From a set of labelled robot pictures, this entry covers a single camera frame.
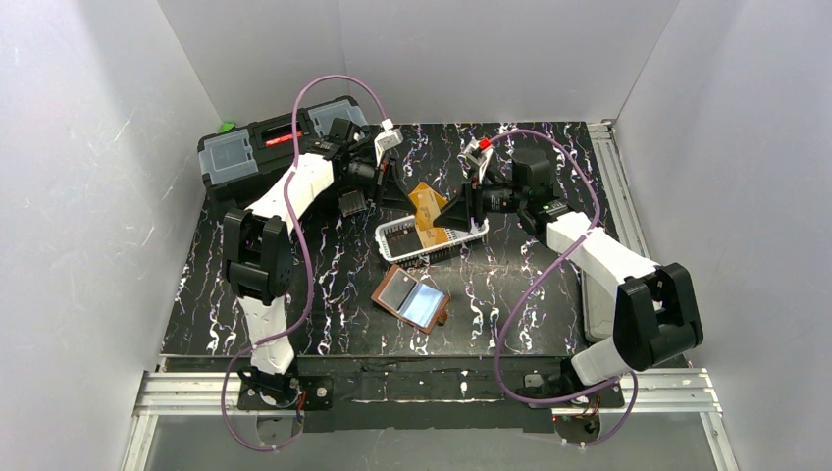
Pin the white plastic basket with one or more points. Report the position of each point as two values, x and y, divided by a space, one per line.
433 255

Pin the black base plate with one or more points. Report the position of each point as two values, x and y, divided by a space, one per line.
378 392

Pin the aluminium frame rail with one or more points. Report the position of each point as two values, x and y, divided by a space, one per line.
621 209

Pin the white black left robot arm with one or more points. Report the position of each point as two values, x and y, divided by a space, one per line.
257 252

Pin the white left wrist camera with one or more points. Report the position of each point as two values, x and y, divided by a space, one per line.
386 140

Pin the grey plastic case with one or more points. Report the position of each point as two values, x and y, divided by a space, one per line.
598 308

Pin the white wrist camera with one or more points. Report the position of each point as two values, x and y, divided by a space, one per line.
386 140
477 153

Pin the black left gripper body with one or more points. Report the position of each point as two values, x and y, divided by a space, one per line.
385 178

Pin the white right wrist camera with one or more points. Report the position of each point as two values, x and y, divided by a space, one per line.
477 153

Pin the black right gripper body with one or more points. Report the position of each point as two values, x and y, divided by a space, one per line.
471 202

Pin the black credit card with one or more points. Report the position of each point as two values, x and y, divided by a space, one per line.
396 291
404 241

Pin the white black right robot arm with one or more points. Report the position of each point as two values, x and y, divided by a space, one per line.
655 313

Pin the black plastic toolbox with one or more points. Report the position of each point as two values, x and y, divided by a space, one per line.
239 166

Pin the brown leather card holder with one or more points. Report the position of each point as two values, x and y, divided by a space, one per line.
425 307

